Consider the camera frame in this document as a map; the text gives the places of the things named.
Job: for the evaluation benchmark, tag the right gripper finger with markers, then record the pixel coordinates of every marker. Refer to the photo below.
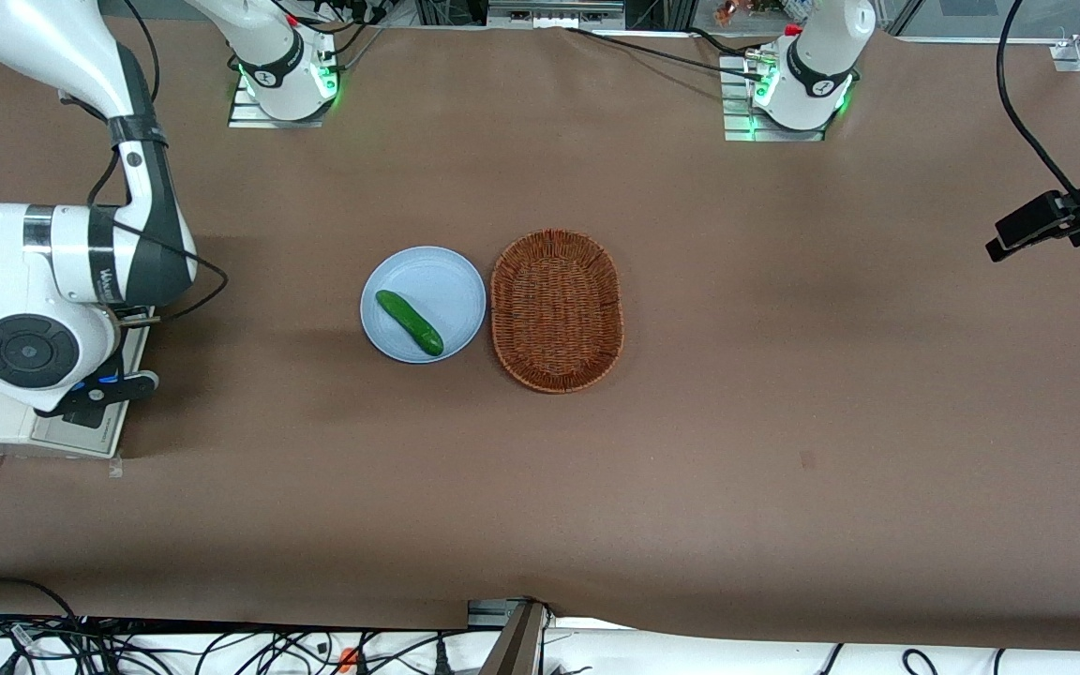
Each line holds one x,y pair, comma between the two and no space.
144,382

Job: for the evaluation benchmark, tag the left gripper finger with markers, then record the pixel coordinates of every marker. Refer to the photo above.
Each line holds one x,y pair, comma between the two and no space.
1032,225

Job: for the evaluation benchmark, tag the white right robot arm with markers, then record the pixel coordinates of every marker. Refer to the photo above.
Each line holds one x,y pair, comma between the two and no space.
81,253

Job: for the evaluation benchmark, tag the clear tape piece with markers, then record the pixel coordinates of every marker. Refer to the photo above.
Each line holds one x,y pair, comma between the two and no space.
115,466

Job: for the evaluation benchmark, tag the green cucumber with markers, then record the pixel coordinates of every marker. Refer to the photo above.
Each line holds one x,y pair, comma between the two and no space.
409,322

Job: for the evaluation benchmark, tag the light blue round plate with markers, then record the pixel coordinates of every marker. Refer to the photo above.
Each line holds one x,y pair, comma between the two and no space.
442,291

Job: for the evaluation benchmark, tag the brown wicker oval basket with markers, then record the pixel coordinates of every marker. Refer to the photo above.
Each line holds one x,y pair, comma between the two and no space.
556,309

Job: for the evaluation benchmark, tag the silver device box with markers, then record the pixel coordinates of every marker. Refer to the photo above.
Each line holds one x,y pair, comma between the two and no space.
554,13

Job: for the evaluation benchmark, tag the aluminium arm base plate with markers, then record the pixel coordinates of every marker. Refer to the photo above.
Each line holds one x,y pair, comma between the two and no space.
737,112
249,114

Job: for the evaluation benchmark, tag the metal support post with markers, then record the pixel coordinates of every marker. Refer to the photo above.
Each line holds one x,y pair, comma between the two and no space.
512,647

